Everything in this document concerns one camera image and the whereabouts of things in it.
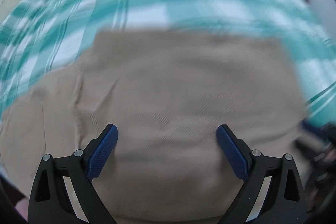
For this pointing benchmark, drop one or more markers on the beige khaki pants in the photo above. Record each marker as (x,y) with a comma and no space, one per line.
(167,93)

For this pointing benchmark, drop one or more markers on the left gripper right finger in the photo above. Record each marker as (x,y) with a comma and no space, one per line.
(284,199)

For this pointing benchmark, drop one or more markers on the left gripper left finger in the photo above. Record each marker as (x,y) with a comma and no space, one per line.
(49,200)

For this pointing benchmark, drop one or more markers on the teal white plaid bedsheet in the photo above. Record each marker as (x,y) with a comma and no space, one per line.
(39,36)

